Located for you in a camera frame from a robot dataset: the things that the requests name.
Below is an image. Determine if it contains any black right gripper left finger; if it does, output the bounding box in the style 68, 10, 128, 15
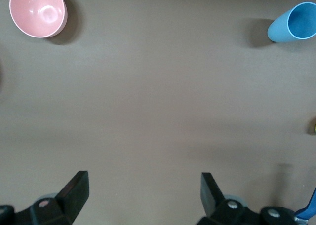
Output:
0, 170, 90, 225

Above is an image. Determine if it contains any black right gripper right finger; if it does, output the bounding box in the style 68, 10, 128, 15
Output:
196, 172, 297, 225

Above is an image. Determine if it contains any black pot with blue handle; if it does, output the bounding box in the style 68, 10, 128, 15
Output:
293, 185, 316, 225

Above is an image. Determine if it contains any pink bowl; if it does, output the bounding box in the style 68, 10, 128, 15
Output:
9, 0, 68, 38

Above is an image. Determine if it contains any blue cup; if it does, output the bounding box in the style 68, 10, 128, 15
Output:
267, 1, 316, 43

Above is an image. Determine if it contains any brown table cover cloth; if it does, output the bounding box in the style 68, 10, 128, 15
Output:
0, 0, 316, 225

